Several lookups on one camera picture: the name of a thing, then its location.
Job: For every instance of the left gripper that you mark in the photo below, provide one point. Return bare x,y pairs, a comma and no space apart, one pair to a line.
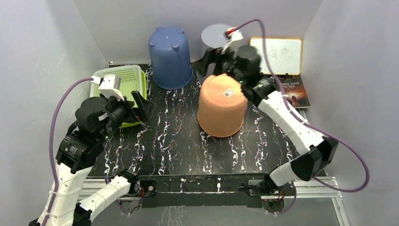
145,107

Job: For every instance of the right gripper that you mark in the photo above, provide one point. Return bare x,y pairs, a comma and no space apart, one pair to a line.
210,57

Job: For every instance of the grey plastic bucket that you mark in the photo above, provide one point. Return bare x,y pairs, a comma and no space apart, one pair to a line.
213,37

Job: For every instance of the green plastic basket tray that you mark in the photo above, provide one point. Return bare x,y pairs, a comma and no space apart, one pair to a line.
134,80

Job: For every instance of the white perforated plastic basket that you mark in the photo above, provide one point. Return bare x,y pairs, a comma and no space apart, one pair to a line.
115,70

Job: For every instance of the blue plastic bucket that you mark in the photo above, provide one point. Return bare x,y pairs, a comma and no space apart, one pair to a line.
170,58

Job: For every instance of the orange plastic bucket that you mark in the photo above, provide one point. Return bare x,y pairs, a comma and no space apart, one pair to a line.
222,106

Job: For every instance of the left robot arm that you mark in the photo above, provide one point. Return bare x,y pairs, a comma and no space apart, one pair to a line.
97,119

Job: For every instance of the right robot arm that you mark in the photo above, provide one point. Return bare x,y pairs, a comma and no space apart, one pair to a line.
315,150

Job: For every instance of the small whiteboard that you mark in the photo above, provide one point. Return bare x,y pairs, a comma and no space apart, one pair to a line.
284,54

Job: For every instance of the dark book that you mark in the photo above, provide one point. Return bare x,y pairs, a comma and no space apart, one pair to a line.
295,91

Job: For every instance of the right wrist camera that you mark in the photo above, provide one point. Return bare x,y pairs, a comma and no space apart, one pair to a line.
233,36

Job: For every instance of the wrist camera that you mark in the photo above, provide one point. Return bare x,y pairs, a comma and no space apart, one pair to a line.
233,36
109,86

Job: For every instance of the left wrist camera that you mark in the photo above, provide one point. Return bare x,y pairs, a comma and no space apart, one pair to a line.
109,86

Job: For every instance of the aluminium frame rail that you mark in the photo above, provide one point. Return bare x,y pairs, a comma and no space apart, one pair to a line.
180,164

